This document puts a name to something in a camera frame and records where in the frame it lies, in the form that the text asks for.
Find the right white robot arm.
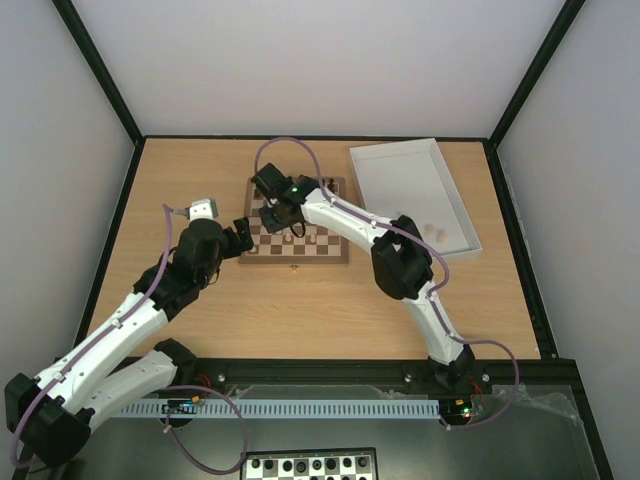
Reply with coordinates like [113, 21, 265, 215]
[251, 163, 474, 392]

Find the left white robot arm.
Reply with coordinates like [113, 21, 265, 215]
[4, 217, 254, 469]

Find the wooden chess board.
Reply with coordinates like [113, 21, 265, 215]
[239, 180, 349, 268]

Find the printed checker calibration board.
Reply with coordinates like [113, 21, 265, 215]
[239, 448, 380, 480]

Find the white cardboard box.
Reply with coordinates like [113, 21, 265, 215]
[350, 139, 483, 262]

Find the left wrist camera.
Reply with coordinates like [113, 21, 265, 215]
[187, 198, 218, 221]

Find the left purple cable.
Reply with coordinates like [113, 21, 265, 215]
[9, 202, 251, 472]

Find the purple cable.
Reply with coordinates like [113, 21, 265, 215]
[9, 202, 251, 472]
[253, 136, 521, 431]

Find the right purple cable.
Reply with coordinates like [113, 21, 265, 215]
[253, 136, 521, 431]

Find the light blue cable duct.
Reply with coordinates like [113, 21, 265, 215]
[115, 399, 440, 420]

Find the black aluminium rail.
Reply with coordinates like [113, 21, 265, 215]
[173, 358, 583, 398]

